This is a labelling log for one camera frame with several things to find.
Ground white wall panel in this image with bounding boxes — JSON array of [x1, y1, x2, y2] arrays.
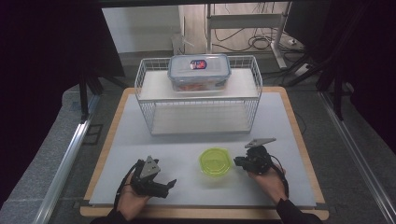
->
[[102, 5, 185, 54]]

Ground hand-held gripper cable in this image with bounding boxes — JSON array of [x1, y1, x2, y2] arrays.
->
[[269, 154, 290, 199], [113, 161, 140, 210]]

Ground black metal stand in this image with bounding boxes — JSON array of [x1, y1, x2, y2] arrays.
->
[[78, 69, 106, 123], [317, 60, 353, 121]]

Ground person's left hand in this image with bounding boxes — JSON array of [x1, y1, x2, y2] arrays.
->
[[116, 181, 154, 221]]

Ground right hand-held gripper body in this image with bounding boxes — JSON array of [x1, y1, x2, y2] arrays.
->
[[241, 137, 277, 175]]

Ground person's right hand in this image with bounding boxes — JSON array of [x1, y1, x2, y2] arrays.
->
[[247, 167, 288, 205]]

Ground right hand-held gripper cable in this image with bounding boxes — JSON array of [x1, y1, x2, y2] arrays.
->
[[269, 154, 290, 199]]

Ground white power strip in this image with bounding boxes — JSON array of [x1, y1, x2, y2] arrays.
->
[[293, 63, 311, 77]]

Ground green round lidded container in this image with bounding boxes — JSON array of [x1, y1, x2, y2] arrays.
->
[[199, 147, 233, 178]]

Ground wooden-edged white work board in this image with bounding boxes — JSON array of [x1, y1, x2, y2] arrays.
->
[[89, 91, 317, 208]]

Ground left hand-held gripper cable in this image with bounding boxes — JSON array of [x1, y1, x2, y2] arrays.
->
[[113, 161, 140, 210]]

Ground aluminium rail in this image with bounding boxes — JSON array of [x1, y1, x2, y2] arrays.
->
[[318, 91, 396, 224], [32, 119, 93, 224]]

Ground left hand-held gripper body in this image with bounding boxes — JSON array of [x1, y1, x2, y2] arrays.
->
[[130, 155, 172, 199]]

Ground black floor cables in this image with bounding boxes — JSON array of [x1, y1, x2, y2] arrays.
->
[[213, 27, 283, 53]]

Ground white metal desk frame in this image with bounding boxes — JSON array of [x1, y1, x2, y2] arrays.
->
[[205, 2, 289, 70]]

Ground clear food container blue seal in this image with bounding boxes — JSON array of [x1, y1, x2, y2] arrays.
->
[[167, 53, 232, 92]]

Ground white wire rack shelf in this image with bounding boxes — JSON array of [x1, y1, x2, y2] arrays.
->
[[134, 55, 263, 136]]

